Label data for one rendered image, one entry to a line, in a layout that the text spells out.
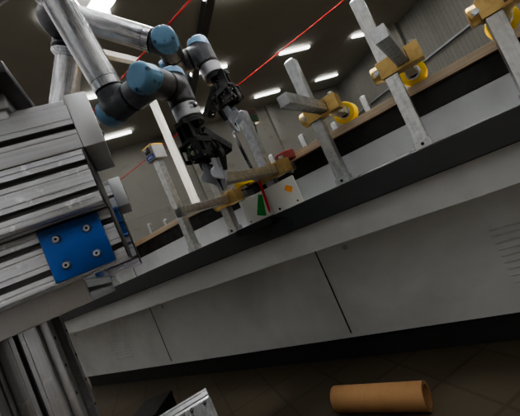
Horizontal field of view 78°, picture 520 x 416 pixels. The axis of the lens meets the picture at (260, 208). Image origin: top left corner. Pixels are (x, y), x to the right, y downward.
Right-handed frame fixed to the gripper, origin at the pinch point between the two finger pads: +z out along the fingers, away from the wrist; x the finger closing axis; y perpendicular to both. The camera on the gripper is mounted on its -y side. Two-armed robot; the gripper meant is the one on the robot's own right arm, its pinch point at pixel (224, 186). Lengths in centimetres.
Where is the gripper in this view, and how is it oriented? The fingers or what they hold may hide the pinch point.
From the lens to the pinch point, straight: 91.4
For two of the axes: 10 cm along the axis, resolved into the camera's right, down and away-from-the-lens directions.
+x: 7.5, -3.6, -5.6
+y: -5.3, 1.9, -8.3
